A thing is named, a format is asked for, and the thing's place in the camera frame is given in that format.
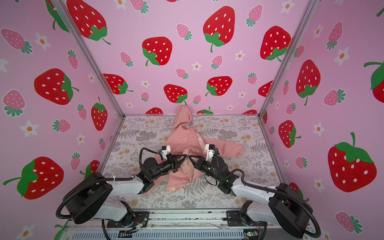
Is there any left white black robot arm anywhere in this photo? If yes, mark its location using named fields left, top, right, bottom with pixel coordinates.
left=56, top=154, right=188, bottom=227

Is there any right aluminium corner post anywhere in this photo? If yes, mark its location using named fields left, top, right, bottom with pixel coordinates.
left=259, top=0, right=320, bottom=119

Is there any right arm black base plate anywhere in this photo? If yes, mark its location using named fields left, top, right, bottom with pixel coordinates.
left=223, top=211, right=268, bottom=227

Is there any left aluminium corner post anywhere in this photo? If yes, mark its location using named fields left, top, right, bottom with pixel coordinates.
left=53, top=0, right=125, bottom=119

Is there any pink hooded zip jacket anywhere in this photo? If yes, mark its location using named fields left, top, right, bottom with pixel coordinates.
left=140, top=104, right=246, bottom=196

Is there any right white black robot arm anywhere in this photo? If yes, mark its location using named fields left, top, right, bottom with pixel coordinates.
left=189, top=155, right=321, bottom=239

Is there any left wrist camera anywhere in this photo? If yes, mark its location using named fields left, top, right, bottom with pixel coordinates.
left=158, top=146, right=171, bottom=161

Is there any aluminium corner post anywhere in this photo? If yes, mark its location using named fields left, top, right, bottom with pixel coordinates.
left=53, top=0, right=125, bottom=119
left=259, top=0, right=320, bottom=119

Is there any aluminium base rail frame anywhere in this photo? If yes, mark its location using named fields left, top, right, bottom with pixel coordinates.
left=55, top=209, right=294, bottom=240

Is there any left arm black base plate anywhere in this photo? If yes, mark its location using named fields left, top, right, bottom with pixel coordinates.
left=107, top=211, right=150, bottom=229

